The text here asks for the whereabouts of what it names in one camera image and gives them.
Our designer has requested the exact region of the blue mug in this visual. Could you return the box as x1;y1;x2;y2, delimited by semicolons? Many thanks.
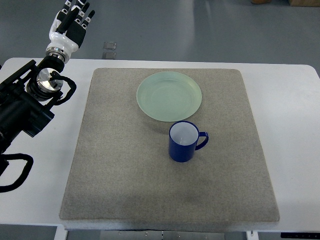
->
168;120;210;163

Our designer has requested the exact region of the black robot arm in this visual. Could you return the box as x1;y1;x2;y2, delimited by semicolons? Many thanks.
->
0;51;77;193

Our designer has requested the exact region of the green plate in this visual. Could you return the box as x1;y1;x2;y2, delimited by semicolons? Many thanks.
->
136;71;202;122

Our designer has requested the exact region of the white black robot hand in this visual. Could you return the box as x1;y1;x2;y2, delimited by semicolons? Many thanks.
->
46;0;95;63

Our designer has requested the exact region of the brown shoe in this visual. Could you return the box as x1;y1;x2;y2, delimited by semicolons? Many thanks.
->
251;0;272;5

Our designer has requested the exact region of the cardboard box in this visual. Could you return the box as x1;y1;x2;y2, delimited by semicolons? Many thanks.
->
288;0;320;7

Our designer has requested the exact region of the grey felt mat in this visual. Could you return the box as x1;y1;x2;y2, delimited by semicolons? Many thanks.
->
59;68;280;231

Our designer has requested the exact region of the clear floor marker plate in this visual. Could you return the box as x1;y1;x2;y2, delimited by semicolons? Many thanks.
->
102;41;117;60

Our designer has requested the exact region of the black control panel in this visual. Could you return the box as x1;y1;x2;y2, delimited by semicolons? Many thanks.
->
280;232;320;240

